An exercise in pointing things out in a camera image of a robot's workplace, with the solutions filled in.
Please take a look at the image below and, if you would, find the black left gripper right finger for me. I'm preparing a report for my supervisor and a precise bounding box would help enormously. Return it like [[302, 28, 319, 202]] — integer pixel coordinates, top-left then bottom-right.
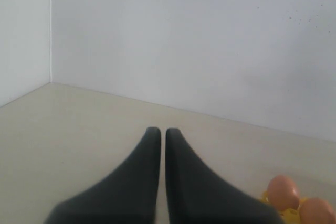
[[165, 128, 283, 223]]

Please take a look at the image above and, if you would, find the brown egg packed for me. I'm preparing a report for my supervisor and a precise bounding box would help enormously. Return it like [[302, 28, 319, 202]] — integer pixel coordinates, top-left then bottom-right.
[[299, 197, 335, 224], [267, 175, 300, 211]]

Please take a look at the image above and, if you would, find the yellow plastic egg tray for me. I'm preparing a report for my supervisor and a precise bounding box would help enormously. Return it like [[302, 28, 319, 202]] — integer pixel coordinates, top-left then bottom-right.
[[260, 191, 308, 224]]

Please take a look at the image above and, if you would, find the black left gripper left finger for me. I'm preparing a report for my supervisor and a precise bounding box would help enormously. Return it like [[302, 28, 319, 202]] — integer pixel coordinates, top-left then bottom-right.
[[45, 127, 161, 223]]

